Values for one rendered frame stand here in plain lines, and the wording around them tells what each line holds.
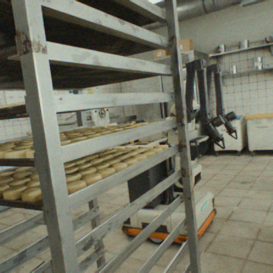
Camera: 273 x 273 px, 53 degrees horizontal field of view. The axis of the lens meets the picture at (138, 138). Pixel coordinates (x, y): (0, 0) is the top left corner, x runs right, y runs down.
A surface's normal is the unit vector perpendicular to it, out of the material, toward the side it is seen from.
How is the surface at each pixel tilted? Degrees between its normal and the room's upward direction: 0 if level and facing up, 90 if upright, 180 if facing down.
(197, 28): 90
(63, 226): 90
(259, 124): 91
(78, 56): 90
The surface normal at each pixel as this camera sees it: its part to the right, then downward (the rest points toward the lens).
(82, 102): 0.87, -0.04
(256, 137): -0.56, 0.20
